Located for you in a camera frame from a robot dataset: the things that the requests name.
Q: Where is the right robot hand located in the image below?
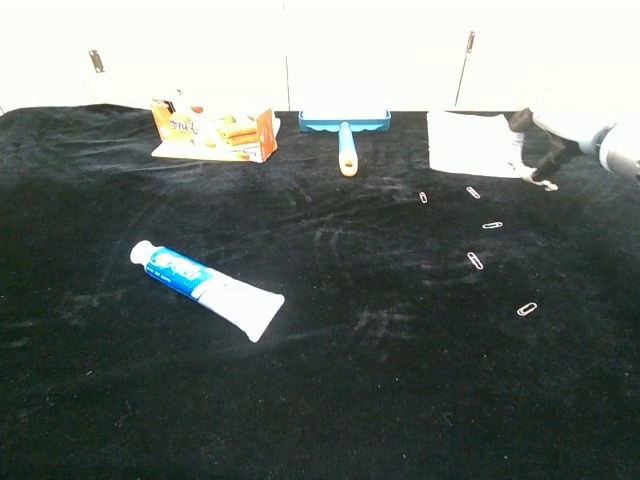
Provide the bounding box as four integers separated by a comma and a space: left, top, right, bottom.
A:
507, 106, 603, 185

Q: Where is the white beaded strip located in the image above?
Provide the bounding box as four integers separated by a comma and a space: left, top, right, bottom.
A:
519, 167, 560, 193

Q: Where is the woven folding screen panel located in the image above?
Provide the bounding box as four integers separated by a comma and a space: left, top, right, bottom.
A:
92, 0, 289, 112
0, 0, 101, 112
454, 0, 640, 126
283, 0, 474, 113

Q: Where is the white spiral notebook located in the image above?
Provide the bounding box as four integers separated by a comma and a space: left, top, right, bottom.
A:
426, 110, 526, 180

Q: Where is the blue lint roller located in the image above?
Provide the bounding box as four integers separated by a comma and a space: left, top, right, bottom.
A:
297, 108, 393, 178

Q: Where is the black velvet tablecloth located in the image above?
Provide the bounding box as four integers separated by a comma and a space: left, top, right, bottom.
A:
0, 103, 640, 480

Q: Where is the orange biscuit box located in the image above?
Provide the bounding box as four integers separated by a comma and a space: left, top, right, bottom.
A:
150, 97, 281, 164

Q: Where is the blue white toothpaste tube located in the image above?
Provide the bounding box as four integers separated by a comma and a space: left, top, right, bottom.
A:
129, 239, 286, 344

